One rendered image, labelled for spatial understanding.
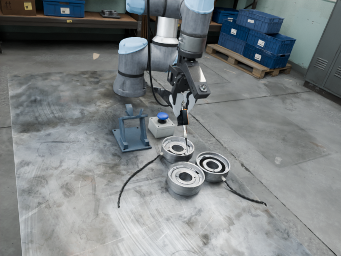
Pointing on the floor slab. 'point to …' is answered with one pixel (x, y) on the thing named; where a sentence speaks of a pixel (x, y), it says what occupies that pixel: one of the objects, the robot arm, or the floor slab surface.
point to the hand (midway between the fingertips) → (182, 114)
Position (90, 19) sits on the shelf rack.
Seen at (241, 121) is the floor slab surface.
